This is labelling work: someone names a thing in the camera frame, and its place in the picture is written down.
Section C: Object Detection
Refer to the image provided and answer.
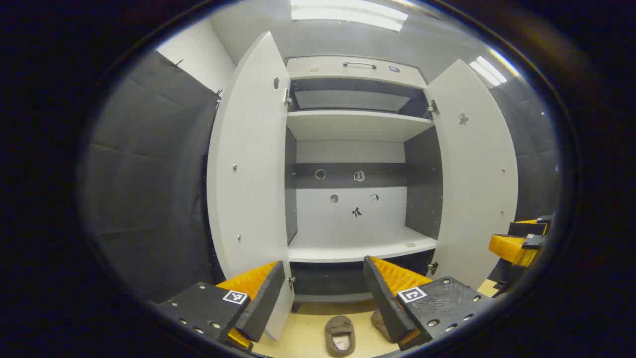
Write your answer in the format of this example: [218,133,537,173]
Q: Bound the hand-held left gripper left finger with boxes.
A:
[158,260,286,351]

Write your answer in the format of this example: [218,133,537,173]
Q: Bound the brown fuzzy shoe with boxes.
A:
[370,309,394,343]
[324,315,356,358]

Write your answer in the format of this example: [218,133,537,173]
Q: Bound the white cabinet door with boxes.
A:
[425,59,519,290]
[206,31,296,343]

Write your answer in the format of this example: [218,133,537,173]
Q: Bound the white shoe cabinet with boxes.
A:
[284,55,444,313]

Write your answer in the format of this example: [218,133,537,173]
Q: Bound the white cabinet drawer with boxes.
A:
[286,55,428,89]

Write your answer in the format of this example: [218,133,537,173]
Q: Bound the black backdrop cloth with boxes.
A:
[489,75,563,222]
[82,50,223,305]

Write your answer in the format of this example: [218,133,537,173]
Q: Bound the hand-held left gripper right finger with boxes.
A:
[363,255,497,351]

